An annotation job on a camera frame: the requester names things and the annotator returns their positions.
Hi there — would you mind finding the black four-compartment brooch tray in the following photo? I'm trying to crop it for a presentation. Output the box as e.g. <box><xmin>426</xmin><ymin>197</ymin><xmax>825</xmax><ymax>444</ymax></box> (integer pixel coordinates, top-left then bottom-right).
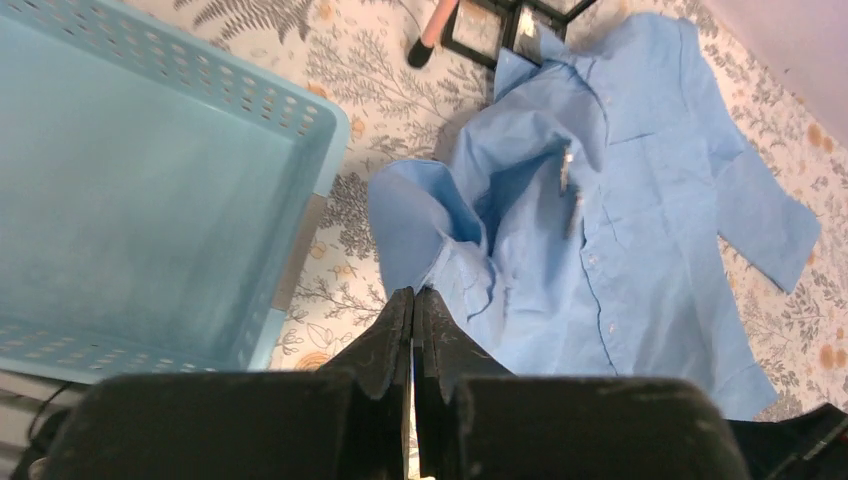
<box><xmin>439</xmin><ymin>1</ymin><xmax>596</xmax><ymax>70</ymax></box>

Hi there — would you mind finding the light blue button shirt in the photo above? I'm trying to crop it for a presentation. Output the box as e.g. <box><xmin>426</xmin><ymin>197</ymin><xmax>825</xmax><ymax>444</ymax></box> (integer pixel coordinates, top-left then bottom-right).
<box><xmin>368</xmin><ymin>13</ymin><xmax>821</xmax><ymax>420</ymax></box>

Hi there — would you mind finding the orange brooch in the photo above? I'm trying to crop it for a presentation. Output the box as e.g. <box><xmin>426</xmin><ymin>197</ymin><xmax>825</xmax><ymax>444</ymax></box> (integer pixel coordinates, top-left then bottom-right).
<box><xmin>559</xmin><ymin>146</ymin><xmax>574</xmax><ymax>197</ymax></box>

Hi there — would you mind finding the pink perforated music stand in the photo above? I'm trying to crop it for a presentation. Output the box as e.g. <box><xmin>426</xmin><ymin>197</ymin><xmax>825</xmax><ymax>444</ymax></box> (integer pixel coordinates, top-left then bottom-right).
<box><xmin>407</xmin><ymin>0</ymin><xmax>459</xmax><ymax>69</ymax></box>

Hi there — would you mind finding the blue brooch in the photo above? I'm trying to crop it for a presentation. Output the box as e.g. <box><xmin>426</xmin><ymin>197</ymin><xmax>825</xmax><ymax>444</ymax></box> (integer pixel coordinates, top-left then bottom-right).
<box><xmin>565</xmin><ymin>192</ymin><xmax>584</xmax><ymax>238</ymax></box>

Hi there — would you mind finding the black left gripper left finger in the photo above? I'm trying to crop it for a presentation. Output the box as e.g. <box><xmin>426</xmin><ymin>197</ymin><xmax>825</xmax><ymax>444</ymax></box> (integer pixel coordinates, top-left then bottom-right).
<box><xmin>42</xmin><ymin>288</ymin><xmax>414</xmax><ymax>479</ymax></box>

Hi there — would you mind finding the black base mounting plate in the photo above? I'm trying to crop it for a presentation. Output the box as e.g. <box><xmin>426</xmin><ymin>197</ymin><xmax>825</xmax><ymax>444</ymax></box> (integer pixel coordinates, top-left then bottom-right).
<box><xmin>729</xmin><ymin>403</ymin><xmax>847</xmax><ymax>480</ymax></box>

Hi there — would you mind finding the light blue plastic basket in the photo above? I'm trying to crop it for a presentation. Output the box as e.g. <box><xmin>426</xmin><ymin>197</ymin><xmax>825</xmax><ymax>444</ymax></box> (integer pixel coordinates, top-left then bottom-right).
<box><xmin>1</xmin><ymin>1</ymin><xmax>350</xmax><ymax>384</ymax></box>

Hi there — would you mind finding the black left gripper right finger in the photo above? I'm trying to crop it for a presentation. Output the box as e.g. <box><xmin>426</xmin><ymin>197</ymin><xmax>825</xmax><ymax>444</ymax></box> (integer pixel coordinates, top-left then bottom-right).
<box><xmin>413</xmin><ymin>288</ymin><xmax>749</xmax><ymax>479</ymax></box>

